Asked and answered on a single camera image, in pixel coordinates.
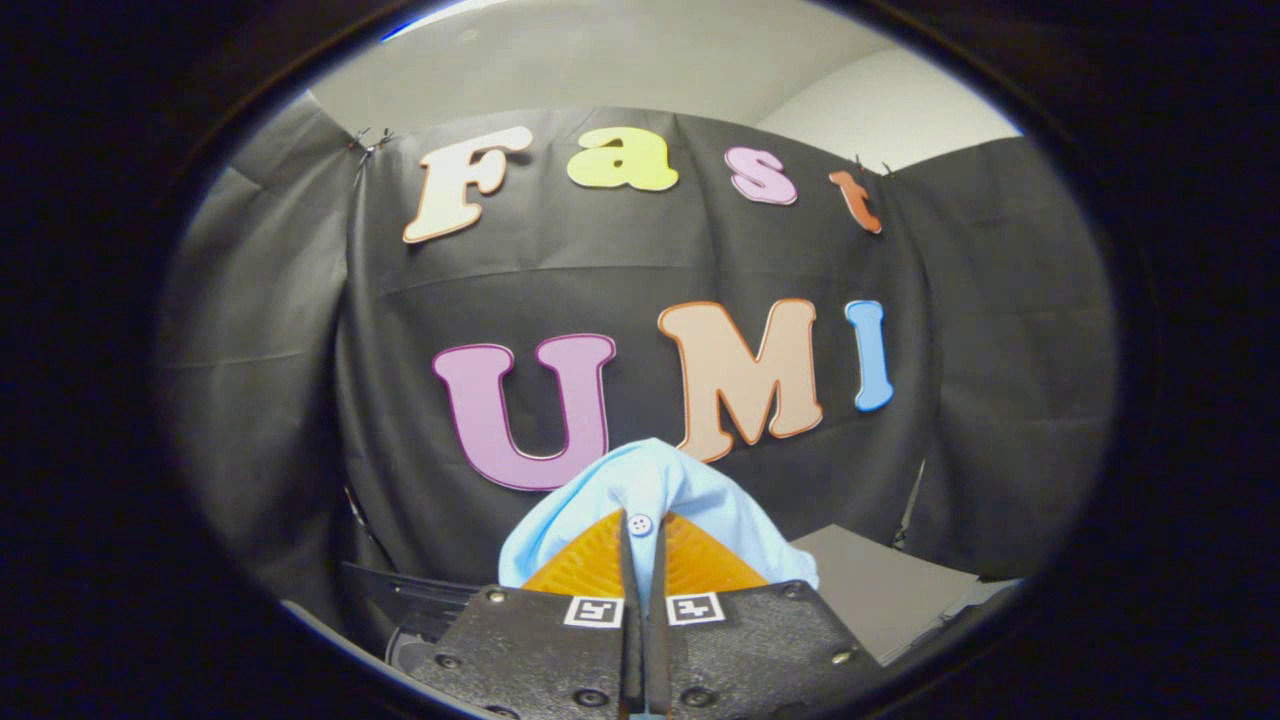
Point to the beige cabinet with dark frame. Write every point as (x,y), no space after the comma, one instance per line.
(890,590)

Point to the grey washing machine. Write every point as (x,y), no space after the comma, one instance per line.
(410,650)

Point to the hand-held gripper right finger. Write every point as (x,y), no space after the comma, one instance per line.
(750,655)

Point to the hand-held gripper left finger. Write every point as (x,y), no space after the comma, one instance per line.
(540,655)

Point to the light blue shirt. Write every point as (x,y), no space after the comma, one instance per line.
(660,485)

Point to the black backdrop cloth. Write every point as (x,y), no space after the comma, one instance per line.
(280,400)

